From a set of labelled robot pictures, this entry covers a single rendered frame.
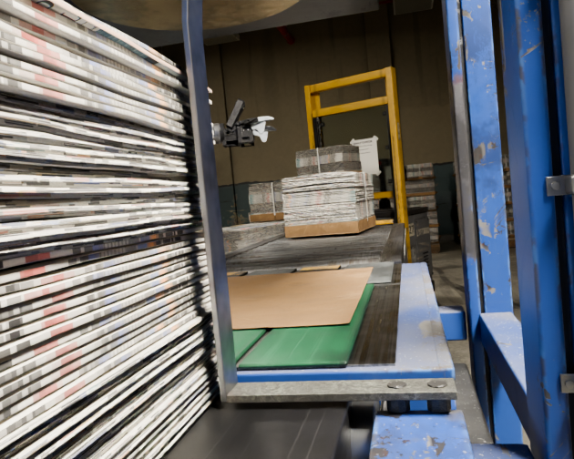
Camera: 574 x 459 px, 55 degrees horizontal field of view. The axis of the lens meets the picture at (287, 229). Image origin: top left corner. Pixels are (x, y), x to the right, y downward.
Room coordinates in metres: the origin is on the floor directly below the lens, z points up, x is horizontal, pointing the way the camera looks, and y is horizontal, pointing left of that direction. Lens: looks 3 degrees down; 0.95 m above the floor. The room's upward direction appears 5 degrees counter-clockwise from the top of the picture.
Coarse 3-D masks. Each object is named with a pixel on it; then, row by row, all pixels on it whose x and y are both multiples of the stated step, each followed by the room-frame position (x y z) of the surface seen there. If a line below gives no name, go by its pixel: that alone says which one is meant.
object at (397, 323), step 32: (384, 288) 0.87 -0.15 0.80; (416, 288) 0.85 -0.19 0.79; (352, 320) 0.65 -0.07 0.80; (384, 320) 0.65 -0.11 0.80; (416, 320) 0.65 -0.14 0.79; (256, 352) 0.54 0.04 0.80; (288, 352) 0.53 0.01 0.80; (320, 352) 0.52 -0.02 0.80; (352, 352) 0.53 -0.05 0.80; (384, 352) 0.52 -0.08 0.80; (416, 352) 0.52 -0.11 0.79; (448, 352) 0.51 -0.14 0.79
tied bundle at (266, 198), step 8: (272, 184) 3.34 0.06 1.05; (280, 184) 3.30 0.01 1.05; (256, 192) 3.40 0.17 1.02; (264, 192) 3.37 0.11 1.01; (272, 192) 3.33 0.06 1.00; (280, 192) 3.31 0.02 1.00; (256, 200) 3.40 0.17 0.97; (264, 200) 3.37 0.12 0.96; (272, 200) 3.33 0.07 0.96; (280, 200) 3.31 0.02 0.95; (256, 208) 3.41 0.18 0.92; (264, 208) 3.37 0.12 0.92; (272, 208) 3.34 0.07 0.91; (280, 208) 3.31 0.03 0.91
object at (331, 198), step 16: (304, 176) 2.07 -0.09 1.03; (320, 176) 2.05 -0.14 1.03; (336, 176) 2.02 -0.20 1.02; (352, 176) 2.01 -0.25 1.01; (288, 192) 2.09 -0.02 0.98; (304, 192) 2.07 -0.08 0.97; (320, 192) 2.05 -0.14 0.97; (336, 192) 2.03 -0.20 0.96; (352, 192) 2.01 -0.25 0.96; (288, 208) 2.10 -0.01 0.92; (304, 208) 2.08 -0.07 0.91; (320, 208) 2.06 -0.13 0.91; (336, 208) 2.03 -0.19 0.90; (352, 208) 2.02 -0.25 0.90; (288, 224) 2.09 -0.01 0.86; (304, 224) 2.07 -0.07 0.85
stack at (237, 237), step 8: (248, 224) 3.28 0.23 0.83; (256, 224) 3.18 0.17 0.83; (264, 224) 3.07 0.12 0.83; (272, 224) 3.01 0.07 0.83; (280, 224) 3.03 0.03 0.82; (224, 232) 2.82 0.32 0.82; (232, 232) 2.79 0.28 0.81; (240, 232) 2.76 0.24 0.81; (248, 232) 2.78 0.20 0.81; (256, 232) 2.85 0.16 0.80; (264, 232) 2.91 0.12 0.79; (272, 232) 2.98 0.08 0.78; (280, 232) 3.03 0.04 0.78; (224, 240) 2.82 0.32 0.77; (232, 240) 2.79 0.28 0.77; (240, 240) 2.77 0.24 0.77; (248, 240) 2.77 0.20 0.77; (256, 240) 2.84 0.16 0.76; (224, 248) 2.83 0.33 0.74; (232, 248) 2.80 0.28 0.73; (240, 248) 2.77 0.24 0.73
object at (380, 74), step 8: (368, 72) 4.18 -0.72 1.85; (376, 72) 4.14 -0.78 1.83; (384, 72) 4.11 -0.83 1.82; (336, 80) 4.33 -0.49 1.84; (344, 80) 4.29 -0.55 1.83; (352, 80) 4.26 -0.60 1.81; (360, 80) 4.22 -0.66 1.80; (368, 80) 4.20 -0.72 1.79; (312, 88) 4.45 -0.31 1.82; (320, 88) 4.41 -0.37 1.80; (328, 88) 4.38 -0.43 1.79
